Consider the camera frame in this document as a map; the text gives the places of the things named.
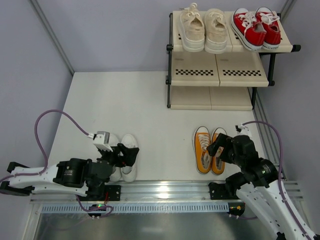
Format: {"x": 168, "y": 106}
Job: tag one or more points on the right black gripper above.
{"x": 227, "y": 147}

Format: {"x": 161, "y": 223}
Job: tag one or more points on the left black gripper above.
{"x": 119, "y": 155}

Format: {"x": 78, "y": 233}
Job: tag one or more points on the red canvas sneaker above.
{"x": 248, "y": 29}
{"x": 270, "y": 24}

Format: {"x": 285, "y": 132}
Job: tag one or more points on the beige lace sneaker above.
{"x": 216, "y": 31}
{"x": 191, "y": 29}

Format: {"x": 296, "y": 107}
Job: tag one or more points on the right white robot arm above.
{"x": 259, "y": 186}

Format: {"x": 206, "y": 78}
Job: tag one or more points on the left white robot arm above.
{"x": 82, "y": 177}

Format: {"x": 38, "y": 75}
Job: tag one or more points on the beige three-tier shoe shelf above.
{"x": 226, "y": 81}

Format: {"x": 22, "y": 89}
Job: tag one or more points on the white sneaker right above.
{"x": 129, "y": 173}

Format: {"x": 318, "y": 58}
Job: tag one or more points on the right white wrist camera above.
{"x": 243, "y": 130}

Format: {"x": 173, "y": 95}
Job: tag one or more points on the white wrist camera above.
{"x": 243, "y": 130}
{"x": 101, "y": 140}

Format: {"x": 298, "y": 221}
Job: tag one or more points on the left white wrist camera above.
{"x": 101, "y": 140}

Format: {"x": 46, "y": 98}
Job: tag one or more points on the aluminium mounting rail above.
{"x": 143, "y": 190}

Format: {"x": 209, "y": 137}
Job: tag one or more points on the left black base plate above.
{"x": 111, "y": 193}

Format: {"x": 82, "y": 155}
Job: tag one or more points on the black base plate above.
{"x": 111, "y": 193}
{"x": 219, "y": 191}

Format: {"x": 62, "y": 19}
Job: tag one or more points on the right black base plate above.
{"x": 219, "y": 191}

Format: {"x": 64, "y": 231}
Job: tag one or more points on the slotted cable duct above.
{"x": 143, "y": 208}

